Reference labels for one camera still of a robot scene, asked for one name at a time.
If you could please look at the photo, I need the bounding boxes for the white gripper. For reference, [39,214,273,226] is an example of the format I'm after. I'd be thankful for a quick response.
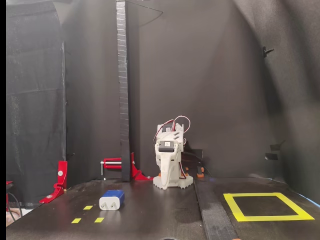
[154,139,182,191]

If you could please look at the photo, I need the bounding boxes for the blue white charger block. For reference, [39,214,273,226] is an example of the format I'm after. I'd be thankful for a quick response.
[98,189,126,212]

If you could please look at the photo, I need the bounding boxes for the red screw clamp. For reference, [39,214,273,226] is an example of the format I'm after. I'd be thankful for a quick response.
[100,157,123,181]

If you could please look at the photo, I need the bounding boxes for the yellow tape square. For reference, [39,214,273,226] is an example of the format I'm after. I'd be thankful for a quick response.
[223,192,315,223]

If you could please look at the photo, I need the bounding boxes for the black fabric panel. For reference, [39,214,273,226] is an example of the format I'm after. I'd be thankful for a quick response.
[6,2,67,208]

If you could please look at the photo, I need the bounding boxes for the black clip on backdrop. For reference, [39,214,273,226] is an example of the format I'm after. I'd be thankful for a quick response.
[262,46,275,58]

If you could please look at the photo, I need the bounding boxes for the red clamp piece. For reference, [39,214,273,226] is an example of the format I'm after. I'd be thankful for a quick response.
[6,180,14,213]

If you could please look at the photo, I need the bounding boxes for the red corner bracket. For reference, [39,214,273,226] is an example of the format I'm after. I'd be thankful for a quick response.
[39,160,68,204]
[131,152,155,181]

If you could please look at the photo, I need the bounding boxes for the red white servo wires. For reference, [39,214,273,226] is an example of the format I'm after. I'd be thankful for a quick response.
[152,115,192,148]

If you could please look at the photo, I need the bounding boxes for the black upright foam post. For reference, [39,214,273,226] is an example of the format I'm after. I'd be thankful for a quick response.
[116,0,131,182]

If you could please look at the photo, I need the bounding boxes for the thin black cable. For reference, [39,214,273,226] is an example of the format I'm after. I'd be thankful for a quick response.
[6,191,24,223]

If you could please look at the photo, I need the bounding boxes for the thin black overhead wire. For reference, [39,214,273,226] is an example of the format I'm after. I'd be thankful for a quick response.
[124,0,164,27]

